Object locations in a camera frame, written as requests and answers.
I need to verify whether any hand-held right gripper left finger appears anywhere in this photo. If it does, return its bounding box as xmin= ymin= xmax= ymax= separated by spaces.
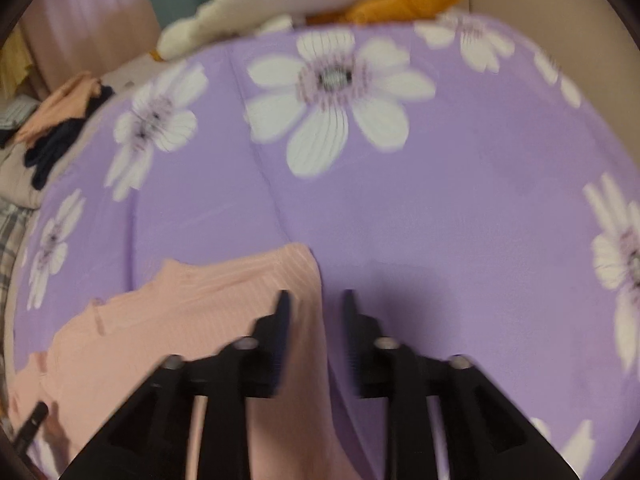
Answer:
xmin=60 ymin=289 xmax=292 ymax=480

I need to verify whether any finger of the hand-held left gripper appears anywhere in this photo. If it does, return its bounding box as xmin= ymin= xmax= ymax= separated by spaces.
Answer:
xmin=12 ymin=402 xmax=50 ymax=454

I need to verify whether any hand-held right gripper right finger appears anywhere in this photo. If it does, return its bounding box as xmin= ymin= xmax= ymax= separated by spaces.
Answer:
xmin=343 ymin=289 xmax=582 ymax=480

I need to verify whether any pink ribbed knit top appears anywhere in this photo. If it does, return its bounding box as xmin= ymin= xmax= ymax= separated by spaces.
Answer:
xmin=10 ymin=242 xmax=371 ymax=480

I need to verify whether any purple floral blanket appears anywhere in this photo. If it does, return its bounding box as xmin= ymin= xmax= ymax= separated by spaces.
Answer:
xmin=12 ymin=12 xmax=640 ymax=480

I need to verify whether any grey plaid cloth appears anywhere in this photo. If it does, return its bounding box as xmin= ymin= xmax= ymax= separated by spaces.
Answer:
xmin=0 ymin=200 xmax=38 ymax=311

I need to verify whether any dark navy garment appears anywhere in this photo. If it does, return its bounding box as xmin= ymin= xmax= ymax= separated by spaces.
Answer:
xmin=25 ymin=85 xmax=116 ymax=188

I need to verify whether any blue striped pillow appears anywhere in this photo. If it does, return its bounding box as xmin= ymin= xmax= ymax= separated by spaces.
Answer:
xmin=0 ymin=100 xmax=37 ymax=132

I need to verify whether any peach garment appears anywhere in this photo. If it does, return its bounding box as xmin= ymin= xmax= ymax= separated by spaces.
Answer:
xmin=15 ymin=72 xmax=103 ymax=146

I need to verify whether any yellow tassel bundle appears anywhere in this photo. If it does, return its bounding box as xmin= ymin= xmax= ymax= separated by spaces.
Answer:
xmin=0 ymin=35 xmax=31 ymax=93

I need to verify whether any pink curtain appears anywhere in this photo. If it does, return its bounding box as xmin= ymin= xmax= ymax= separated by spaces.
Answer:
xmin=25 ymin=0 xmax=156 ymax=91

